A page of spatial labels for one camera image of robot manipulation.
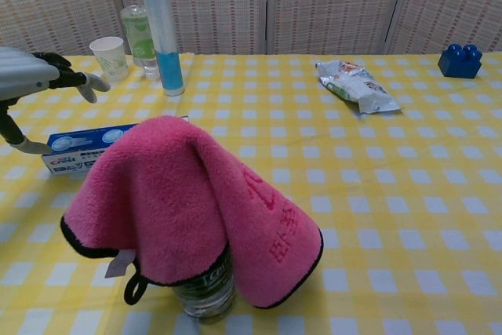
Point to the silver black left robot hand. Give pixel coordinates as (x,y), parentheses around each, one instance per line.
(23,72)

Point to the blue white toothpaste box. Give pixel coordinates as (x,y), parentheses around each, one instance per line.
(78,140)

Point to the white paper cup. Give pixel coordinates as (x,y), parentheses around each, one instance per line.
(111,61)

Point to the clear bottle with green label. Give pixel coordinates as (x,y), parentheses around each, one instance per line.
(137,37)

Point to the tall blue white tube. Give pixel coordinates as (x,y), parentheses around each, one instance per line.
(166,56)

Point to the pink towel with black trim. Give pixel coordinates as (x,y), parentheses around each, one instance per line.
(176,201)

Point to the clear bottle under towel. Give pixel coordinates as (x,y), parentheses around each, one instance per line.
(204,296)

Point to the woven folding screen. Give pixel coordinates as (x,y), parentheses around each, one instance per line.
(333,5)

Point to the crumpled silver snack bag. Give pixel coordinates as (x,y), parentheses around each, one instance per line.
(359,83)

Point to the yellow white checkered tablecloth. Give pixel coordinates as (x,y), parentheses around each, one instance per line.
(392,194)

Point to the blue toy building brick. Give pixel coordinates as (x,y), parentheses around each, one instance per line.
(459,63)

